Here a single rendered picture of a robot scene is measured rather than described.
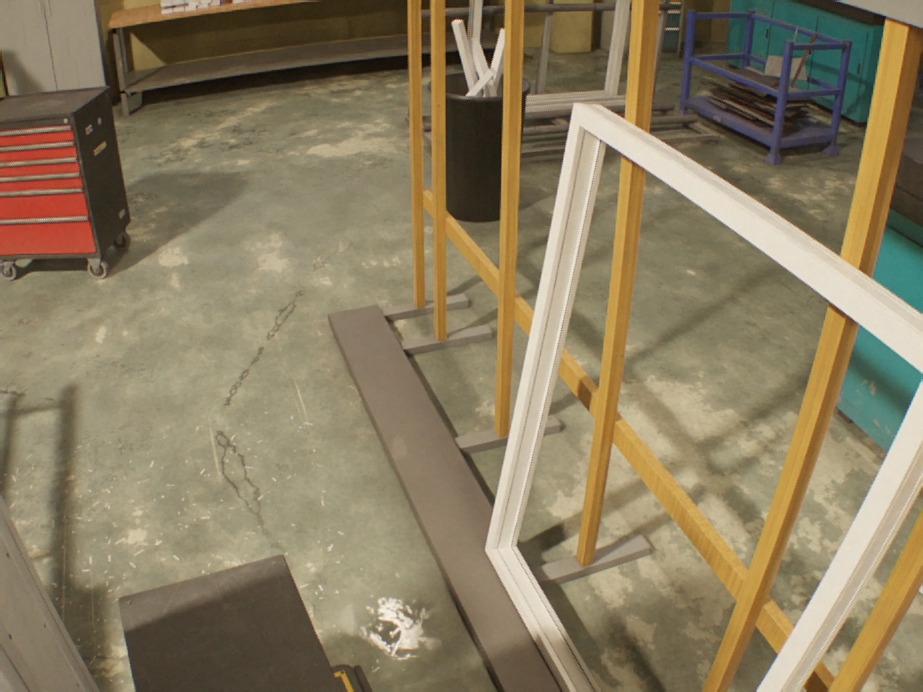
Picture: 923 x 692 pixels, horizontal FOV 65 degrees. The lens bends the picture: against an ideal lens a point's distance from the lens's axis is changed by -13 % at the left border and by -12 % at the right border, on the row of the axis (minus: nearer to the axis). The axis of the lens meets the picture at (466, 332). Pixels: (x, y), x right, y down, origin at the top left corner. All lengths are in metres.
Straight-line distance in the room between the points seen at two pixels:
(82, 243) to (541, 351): 2.98
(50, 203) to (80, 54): 3.62
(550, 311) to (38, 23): 6.55
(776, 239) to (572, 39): 7.85
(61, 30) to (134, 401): 4.99
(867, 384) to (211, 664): 2.65
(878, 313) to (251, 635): 1.16
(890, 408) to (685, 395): 0.88
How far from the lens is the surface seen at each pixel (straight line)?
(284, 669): 1.44
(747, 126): 6.55
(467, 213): 4.79
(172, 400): 3.54
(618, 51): 6.65
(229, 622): 1.52
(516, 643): 2.42
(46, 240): 4.66
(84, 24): 7.95
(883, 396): 3.31
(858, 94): 7.81
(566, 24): 9.07
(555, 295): 2.09
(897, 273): 3.14
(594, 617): 2.58
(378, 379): 3.38
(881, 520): 1.28
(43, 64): 8.06
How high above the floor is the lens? 2.01
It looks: 32 degrees down
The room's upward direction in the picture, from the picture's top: straight up
